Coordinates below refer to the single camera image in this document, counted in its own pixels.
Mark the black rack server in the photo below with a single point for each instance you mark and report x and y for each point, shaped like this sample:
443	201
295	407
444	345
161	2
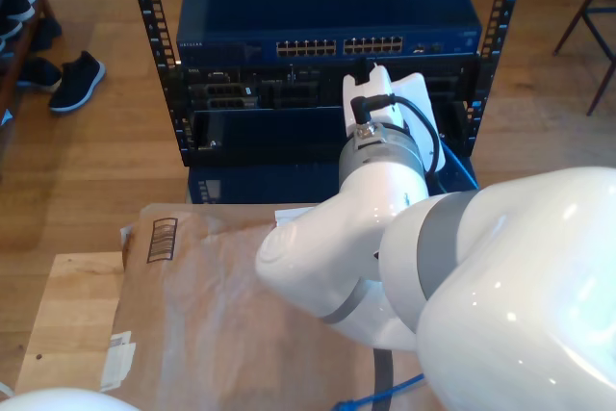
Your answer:
298	88

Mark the blue network switch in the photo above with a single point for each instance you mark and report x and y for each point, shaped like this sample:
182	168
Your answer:
327	2

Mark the blue device under rack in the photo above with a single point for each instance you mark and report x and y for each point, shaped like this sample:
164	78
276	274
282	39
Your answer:
264	185

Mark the brown packing paper mailer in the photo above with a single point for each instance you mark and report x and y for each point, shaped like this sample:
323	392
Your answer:
192	310

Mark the dark metal chair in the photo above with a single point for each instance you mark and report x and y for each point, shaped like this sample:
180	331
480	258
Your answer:
604	10

